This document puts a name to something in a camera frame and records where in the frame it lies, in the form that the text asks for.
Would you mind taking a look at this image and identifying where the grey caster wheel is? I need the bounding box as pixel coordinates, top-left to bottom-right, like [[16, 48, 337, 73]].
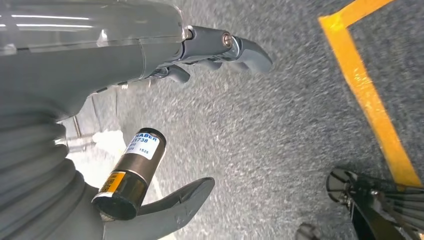
[[294, 222, 323, 240], [326, 168, 358, 204]]

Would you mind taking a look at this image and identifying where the yellow floor tape square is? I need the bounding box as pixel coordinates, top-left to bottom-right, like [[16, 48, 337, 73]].
[[317, 0, 424, 189]]

